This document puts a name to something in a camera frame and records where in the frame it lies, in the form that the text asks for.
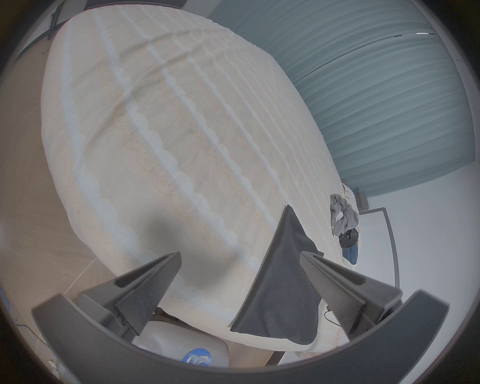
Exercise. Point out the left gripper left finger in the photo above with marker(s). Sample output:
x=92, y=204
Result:
x=142, y=292

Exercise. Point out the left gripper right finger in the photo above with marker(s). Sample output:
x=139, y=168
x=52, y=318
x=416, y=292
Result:
x=348, y=296

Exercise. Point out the black T-shirt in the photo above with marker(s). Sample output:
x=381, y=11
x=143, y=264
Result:
x=281, y=292

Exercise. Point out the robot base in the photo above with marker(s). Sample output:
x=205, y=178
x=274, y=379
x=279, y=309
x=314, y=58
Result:
x=168, y=337

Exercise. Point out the dark blue garment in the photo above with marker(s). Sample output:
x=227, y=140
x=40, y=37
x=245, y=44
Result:
x=352, y=255

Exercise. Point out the black shiny garment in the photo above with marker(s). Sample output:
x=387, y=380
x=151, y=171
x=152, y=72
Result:
x=349, y=238

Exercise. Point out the grey garment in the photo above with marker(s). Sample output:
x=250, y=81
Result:
x=347, y=215

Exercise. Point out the grey bedside table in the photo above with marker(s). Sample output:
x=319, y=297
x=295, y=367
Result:
x=362, y=200

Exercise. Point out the white printed pillow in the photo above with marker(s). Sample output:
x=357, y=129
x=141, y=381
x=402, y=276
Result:
x=348, y=190

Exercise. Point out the bed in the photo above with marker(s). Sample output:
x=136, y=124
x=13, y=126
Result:
x=168, y=131

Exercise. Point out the blue-green curtain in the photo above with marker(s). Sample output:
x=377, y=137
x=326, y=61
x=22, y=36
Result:
x=300, y=33
x=393, y=123

